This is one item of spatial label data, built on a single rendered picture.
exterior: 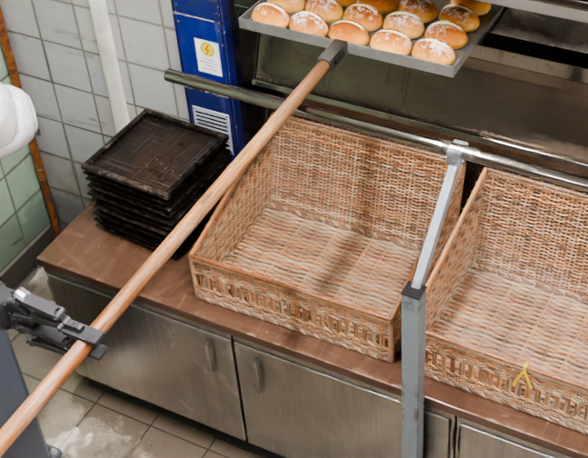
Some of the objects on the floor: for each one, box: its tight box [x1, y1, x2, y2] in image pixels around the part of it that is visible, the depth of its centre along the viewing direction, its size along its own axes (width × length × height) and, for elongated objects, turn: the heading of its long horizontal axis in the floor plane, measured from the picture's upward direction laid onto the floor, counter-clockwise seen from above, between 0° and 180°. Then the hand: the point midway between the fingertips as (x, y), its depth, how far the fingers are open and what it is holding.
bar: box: [164, 68, 588, 458], centre depth 263 cm, size 31×127×118 cm, turn 66°
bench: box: [36, 181, 588, 458], centre depth 290 cm, size 56×242×58 cm, turn 66°
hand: (85, 340), depth 193 cm, fingers closed on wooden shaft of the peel, 3 cm apart
